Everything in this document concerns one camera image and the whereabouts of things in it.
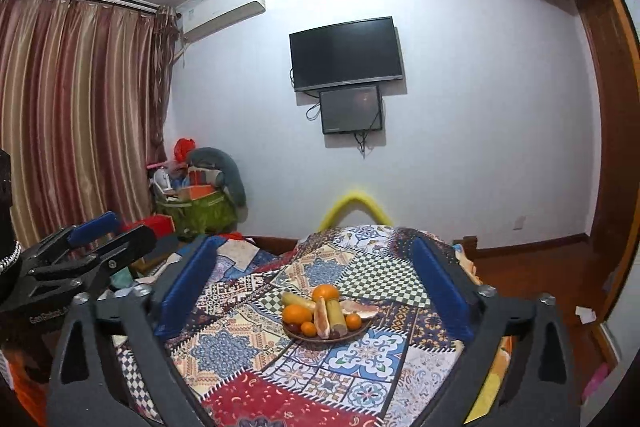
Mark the large orange with sticker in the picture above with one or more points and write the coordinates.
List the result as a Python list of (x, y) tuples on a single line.
[(297, 314)]

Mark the black wall television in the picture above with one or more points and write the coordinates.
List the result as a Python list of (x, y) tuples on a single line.
[(346, 53)]

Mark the small tangerine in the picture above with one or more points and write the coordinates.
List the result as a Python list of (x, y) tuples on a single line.
[(308, 329), (353, 321)]

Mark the grapefruit slice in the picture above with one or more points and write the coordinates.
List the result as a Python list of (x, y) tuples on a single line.
[(321, 322), (360, 307)]

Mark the small black monitor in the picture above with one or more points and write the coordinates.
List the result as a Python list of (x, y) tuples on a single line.
[(350, 111)]

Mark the orange box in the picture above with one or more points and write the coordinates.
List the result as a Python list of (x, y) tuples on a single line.
[(196, 192)]

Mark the red box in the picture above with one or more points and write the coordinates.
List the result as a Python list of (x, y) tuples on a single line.
[(155, 227)]

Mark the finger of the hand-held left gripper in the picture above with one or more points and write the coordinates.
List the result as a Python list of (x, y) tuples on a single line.
[(95, 229), (120, 249)]

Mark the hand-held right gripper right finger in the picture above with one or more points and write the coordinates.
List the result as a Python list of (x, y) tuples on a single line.
[(445, 287)]

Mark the wooden bed footboard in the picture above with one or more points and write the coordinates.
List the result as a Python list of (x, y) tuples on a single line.
[(275, 243)]

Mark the patchwork printed blanket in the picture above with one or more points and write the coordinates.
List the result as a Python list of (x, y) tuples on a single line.
[(350, 372)]

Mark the white air conditioner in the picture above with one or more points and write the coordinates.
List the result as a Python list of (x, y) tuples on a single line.
[(220, 12)]

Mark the striped brown curtain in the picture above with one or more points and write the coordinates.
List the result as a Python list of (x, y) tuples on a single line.
[(75, 117)]

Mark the white paper scrap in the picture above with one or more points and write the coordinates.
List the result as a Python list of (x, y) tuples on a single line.
[(585, 314)]

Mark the wall socket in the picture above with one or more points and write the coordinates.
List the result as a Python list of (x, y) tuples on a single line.
[(519, 222)]

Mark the cut yellow banana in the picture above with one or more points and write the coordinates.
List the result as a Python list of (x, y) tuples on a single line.
[(335, 314), (297, 298)]

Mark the red plastic bag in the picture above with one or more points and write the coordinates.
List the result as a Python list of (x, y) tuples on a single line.
[(184, 149)]

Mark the grey neck pillow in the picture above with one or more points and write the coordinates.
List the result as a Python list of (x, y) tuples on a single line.
[(232, 182)]

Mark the brown round plate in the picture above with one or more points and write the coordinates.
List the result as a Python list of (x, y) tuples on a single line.
[(320, 340)]

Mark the wooden bed post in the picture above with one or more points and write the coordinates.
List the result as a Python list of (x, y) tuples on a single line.
[(470, 243)]

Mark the yellow foam arch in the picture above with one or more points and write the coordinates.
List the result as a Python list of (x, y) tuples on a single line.
[(356, 197)]

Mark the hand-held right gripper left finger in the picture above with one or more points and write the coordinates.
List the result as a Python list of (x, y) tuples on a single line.
[(182, 287)]

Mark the pink cloth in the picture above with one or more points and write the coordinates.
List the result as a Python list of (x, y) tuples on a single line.
[(595, 382)]

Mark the green bag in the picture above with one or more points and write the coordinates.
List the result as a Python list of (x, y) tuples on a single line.
[(200, 217)]

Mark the yellow fleece blanket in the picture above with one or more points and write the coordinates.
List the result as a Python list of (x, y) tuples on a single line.
[(487, 387)]

